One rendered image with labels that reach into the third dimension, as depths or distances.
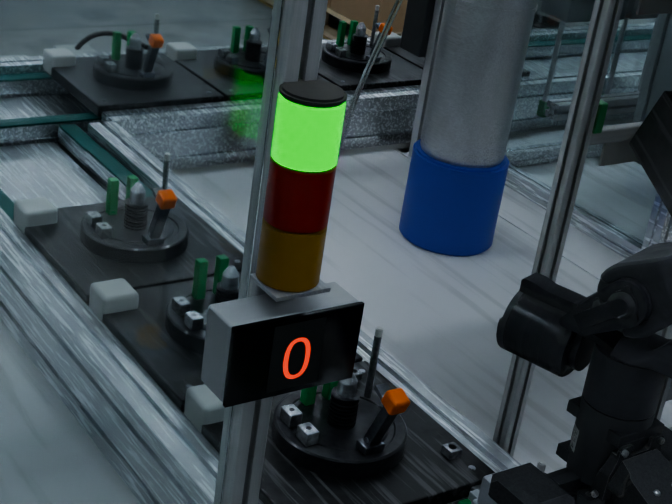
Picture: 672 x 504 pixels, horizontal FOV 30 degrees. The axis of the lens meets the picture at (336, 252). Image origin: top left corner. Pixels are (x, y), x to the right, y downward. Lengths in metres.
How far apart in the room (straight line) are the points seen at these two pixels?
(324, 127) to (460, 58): 1.02
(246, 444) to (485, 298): 0.89
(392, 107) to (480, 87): 0.52
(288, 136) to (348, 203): 1.23
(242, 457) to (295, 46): 0.36
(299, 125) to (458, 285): 1.05
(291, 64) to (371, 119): 1.46
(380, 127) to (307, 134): 1.50
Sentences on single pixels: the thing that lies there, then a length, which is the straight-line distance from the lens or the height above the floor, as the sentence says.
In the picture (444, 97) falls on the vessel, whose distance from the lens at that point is 1.94.
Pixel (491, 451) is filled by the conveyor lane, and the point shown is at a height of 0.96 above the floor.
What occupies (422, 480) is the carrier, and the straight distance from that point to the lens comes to 1.28.
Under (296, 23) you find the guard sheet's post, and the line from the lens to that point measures 0.91.
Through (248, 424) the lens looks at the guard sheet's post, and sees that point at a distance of 1.06.
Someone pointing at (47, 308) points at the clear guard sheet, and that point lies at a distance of 0.93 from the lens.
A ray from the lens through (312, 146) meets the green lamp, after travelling 0.91.
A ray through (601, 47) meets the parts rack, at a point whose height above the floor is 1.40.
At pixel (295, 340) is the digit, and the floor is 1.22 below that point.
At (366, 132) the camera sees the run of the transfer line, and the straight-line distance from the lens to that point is 2.39.
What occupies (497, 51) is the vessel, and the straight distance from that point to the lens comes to 1.91.
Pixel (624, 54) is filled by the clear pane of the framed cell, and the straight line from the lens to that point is 2.13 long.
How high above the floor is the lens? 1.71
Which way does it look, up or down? 26 degrees down
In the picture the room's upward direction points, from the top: 9 degrees clockwise
